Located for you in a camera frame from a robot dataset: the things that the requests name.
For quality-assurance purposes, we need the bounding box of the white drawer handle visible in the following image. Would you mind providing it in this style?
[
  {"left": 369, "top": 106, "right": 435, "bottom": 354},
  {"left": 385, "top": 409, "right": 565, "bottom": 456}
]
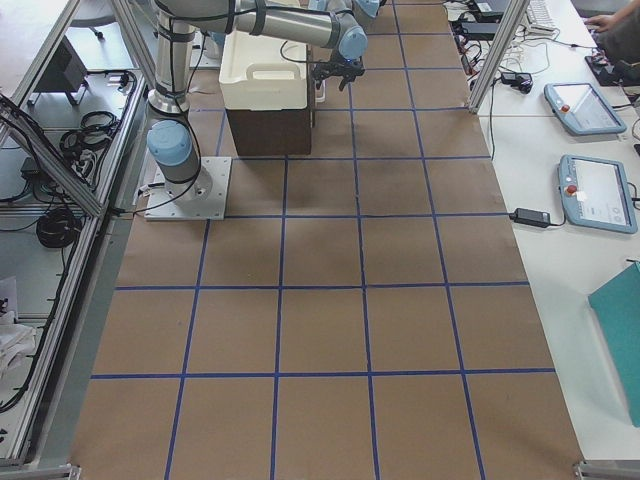
[{"left": 315, "top": 80, "right": 326, "bottom": 103}]

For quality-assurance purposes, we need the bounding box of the person hand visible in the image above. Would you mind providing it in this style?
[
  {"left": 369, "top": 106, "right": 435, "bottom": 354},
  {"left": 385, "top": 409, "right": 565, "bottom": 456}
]
[{"left": 584, "top": 14, "right": 617, "bottom": 32}]

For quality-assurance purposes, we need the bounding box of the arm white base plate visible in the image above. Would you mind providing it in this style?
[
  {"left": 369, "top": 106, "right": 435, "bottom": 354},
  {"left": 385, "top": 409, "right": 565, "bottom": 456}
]
[{"left": 143, "top": 156, "right": 232, "bottom": 220}]

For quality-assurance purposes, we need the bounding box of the white plastic tray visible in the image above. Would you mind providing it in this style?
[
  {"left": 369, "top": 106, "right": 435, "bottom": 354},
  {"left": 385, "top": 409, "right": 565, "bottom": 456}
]
[{"left": 219, "top": 31, "right": 308, "bottom": 111}]

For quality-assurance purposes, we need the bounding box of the near blue teach pendant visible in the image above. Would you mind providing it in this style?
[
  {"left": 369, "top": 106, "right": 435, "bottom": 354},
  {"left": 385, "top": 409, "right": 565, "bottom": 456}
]
[{"left": 557, "top": 155, "right": 638, "bottom": 234}]

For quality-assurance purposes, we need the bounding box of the aluminium frame post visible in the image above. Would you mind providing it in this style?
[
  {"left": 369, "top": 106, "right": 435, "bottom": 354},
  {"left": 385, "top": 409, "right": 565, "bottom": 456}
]
[{"left": 468, "top": 0, "right": 529, "bottom": 114}]

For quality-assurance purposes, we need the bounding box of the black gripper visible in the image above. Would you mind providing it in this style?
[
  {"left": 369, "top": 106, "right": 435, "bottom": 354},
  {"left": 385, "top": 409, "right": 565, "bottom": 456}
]
[{"left": 313, "top": 60, "right": 365, "bottom": 91}]

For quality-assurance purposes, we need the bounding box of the black power adapter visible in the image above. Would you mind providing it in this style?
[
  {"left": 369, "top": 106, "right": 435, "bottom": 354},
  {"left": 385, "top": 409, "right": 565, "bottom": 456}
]
[{"left": 509, "top": 208, "right": 551, "bottom": 228}]

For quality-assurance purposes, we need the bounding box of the blue teach pendant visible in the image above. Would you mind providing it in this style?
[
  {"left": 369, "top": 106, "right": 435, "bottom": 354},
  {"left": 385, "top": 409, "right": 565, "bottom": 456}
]
[
  {"left": 557, "top": 155, "right": 638, "bottom": 234},
  {"left": 543, "top": 83, "right": 627, "bottom": 136}
]

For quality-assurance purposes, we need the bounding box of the far blue teach pendant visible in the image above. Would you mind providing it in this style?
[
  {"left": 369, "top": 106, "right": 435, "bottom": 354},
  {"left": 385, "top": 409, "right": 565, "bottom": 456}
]
[{"left": 543, "top": 83, "right": 627, "bottom": 136}]

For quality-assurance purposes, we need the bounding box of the dark wooden drawer cabinet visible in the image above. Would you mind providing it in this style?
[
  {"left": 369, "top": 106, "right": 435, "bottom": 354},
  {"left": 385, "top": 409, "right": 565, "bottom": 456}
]
[{"left": 225, "top": 47, "right": 319, "bottom": 156}]

